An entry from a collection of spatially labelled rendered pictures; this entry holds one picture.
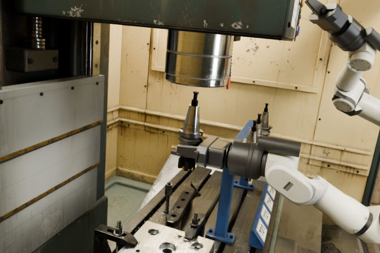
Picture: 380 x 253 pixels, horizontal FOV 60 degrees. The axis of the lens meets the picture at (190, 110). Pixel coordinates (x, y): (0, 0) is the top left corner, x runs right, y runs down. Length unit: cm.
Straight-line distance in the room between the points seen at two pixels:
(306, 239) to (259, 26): 124
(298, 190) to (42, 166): 72
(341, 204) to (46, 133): 80
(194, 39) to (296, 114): 117
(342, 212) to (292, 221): 94
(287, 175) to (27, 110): 68
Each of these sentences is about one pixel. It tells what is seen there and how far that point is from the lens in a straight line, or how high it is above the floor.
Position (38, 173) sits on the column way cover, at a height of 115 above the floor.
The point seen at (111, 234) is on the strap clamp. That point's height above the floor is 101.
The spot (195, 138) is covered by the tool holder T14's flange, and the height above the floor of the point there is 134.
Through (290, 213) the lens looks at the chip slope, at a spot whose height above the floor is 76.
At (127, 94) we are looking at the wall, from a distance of 208.
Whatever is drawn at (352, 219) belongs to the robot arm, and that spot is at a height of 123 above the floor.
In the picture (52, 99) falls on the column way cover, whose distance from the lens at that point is 103.
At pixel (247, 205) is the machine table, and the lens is 147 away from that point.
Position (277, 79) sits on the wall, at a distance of 178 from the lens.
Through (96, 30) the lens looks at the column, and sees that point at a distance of 118.
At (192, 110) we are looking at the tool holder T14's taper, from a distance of 81.
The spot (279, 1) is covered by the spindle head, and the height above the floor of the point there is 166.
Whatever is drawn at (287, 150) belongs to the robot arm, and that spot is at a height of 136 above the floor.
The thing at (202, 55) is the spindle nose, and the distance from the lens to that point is 73.
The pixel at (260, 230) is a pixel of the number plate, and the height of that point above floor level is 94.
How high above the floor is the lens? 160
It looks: 14 degrees down
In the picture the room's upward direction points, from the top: 5 degrees clockwise
